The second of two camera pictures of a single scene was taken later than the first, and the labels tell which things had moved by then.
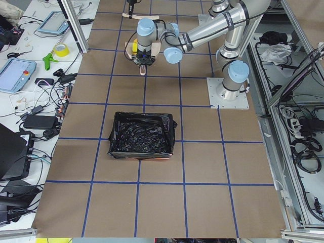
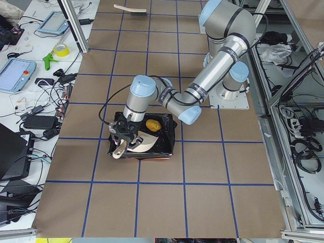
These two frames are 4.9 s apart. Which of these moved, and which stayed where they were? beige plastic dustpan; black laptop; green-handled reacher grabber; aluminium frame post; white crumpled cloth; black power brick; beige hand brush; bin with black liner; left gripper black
Moved: beige plastic dustpan; left gripper black; beige hand brush
Stayed: bin with black liner; aluminium frame post; white crumpled cloth; black power brick; green-handled reacher grabber; black laptop
